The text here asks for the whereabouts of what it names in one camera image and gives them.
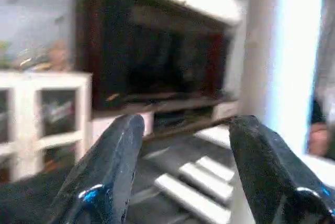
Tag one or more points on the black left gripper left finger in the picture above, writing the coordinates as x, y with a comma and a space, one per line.
104, 177

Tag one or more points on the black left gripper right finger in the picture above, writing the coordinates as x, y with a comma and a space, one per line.
267, 171

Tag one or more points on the black mat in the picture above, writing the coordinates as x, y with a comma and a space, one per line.
26, 200

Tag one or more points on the white glass door cabinet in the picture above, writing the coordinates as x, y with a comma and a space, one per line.
26, 135

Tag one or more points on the beige small figurine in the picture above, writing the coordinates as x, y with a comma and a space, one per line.
58, 56

